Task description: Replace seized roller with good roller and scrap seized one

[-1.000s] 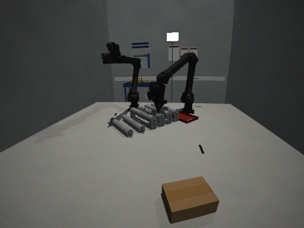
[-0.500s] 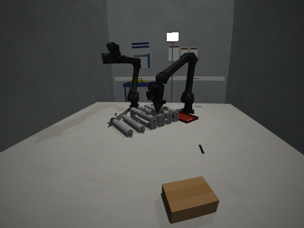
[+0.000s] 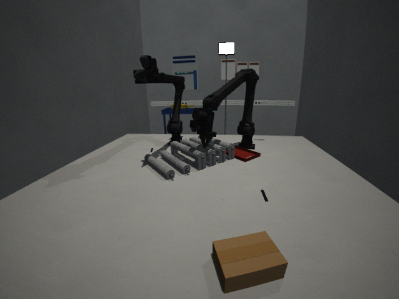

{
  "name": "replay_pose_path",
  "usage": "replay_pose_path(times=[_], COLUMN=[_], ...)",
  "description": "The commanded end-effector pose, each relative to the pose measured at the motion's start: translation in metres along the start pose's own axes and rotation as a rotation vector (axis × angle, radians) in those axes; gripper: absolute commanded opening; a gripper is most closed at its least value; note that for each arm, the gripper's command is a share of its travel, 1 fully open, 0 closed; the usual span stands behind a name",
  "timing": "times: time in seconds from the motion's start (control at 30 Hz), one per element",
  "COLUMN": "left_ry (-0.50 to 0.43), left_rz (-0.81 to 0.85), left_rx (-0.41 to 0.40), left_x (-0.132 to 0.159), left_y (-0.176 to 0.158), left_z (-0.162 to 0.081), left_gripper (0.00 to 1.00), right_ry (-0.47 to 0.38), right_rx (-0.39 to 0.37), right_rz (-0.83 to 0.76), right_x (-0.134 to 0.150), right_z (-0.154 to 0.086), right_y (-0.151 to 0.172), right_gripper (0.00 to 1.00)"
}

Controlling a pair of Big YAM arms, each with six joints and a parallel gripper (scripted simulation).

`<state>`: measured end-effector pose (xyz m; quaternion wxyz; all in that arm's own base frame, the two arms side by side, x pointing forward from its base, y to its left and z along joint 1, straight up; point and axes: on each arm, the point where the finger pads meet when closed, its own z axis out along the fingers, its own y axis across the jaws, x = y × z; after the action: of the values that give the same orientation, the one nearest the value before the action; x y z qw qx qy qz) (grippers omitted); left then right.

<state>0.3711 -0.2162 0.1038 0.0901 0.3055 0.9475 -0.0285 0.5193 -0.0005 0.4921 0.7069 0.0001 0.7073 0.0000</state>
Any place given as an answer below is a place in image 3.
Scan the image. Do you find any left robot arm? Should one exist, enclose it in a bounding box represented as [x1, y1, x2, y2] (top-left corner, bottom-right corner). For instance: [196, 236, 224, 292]
[190, 69, 259, 150]

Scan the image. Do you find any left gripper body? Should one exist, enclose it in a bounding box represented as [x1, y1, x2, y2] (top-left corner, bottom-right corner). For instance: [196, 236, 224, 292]
[197, 122, 217, 137]

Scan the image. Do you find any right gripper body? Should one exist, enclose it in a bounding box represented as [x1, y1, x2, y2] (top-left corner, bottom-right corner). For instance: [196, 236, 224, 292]
[133, 69, 154, 83]

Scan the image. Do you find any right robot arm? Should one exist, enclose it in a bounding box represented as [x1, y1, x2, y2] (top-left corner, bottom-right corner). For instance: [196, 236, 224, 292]
[139, 55, 185, 145]

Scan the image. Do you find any brown cardboard box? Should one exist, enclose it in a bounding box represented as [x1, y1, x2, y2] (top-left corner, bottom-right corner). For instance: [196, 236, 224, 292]
[213, 231, 288, 293]

